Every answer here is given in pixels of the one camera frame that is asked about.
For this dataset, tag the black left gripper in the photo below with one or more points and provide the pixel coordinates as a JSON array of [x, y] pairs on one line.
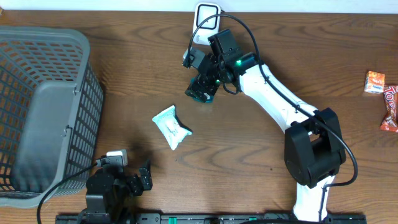
[[137, 186]]

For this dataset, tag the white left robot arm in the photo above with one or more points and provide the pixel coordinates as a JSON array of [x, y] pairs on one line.
[[109, 188]]

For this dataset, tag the grey plastic shopping basket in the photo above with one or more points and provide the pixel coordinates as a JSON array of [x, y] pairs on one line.
[[51, 104]]

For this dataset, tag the pale green tissue pack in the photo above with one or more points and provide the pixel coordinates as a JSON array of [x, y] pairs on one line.
[[173, 132]]

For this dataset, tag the teal mouthwash bottle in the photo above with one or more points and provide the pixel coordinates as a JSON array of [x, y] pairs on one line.
[[198, 92]]

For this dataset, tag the white barcode scanner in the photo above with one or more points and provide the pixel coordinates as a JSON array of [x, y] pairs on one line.
[[204, 10]]

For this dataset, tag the small orange box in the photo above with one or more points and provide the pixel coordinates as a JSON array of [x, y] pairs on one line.
[[374, 82]]

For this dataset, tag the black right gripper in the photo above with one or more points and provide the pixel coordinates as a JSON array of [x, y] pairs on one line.
[[201, 82]]

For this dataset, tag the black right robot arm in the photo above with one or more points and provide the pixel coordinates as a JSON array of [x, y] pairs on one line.
[[314, 149]]

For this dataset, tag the red orange candy bar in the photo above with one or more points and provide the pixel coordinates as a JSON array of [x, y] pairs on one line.
[[389, 122]]

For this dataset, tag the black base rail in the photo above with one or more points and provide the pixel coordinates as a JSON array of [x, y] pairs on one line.
[[156, 218]]

